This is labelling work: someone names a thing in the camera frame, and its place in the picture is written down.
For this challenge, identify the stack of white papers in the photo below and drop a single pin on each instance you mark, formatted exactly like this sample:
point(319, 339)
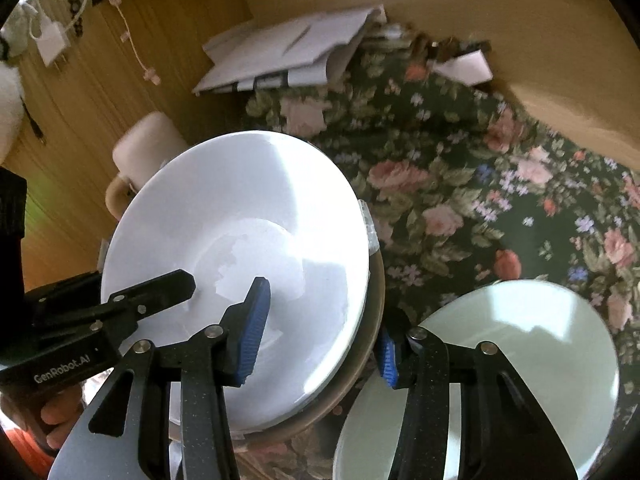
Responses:
point(300, 45)

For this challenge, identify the brown plate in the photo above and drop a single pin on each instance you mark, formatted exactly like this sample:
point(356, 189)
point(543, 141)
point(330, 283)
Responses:
point(367, 340)

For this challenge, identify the white paper tag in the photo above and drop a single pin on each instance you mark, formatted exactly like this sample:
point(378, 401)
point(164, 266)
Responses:
point(52, 42)

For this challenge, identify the white cylindrical cup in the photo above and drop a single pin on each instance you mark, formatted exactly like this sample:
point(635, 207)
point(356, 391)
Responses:
point(145, 145)

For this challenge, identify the white plate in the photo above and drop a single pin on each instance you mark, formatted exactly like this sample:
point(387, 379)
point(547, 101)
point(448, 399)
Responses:
point(225, 200)

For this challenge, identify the pile of printed cards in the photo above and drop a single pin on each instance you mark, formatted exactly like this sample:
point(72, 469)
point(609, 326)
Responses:
point(400, 32)

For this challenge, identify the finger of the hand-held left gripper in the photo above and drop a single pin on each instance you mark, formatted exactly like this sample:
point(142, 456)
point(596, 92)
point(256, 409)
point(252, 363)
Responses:
point(160, 287)

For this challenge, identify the person's left hand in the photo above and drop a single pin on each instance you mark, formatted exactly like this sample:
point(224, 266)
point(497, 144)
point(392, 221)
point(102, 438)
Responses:
point(55, 415)

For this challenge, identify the person's left forearm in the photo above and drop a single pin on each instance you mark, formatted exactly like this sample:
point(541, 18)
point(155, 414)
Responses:
point(20, 442)

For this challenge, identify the floral tablecloth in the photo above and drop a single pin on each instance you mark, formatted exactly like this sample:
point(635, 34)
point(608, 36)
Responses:
point(450, 185)

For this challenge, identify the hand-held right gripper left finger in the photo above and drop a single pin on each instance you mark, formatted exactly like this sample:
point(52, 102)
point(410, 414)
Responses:
point(255, 330)

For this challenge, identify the white fluffy pompom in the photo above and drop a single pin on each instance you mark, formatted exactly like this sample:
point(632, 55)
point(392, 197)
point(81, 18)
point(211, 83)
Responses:
point(9, 110)

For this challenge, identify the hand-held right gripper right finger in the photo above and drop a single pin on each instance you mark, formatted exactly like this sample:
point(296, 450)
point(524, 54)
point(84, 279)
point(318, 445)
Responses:
point(387, 360)

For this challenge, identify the light green plate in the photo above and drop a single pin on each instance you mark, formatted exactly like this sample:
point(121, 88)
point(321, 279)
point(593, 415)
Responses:
point(525, 350)

